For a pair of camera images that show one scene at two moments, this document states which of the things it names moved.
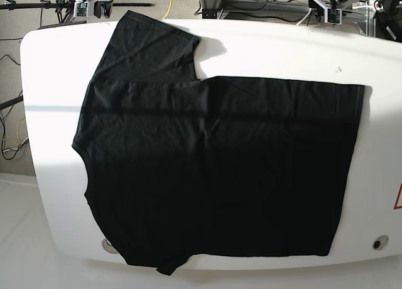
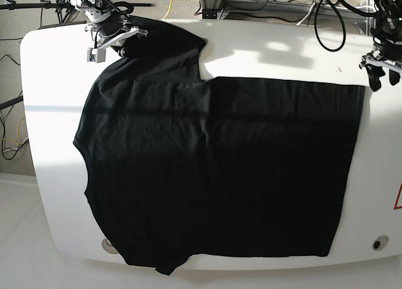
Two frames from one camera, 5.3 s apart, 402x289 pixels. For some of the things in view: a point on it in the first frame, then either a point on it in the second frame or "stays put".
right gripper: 333,0 to 374,63
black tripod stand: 63,5 stays put
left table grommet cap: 107,246 stays put
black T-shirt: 176,166 stays put
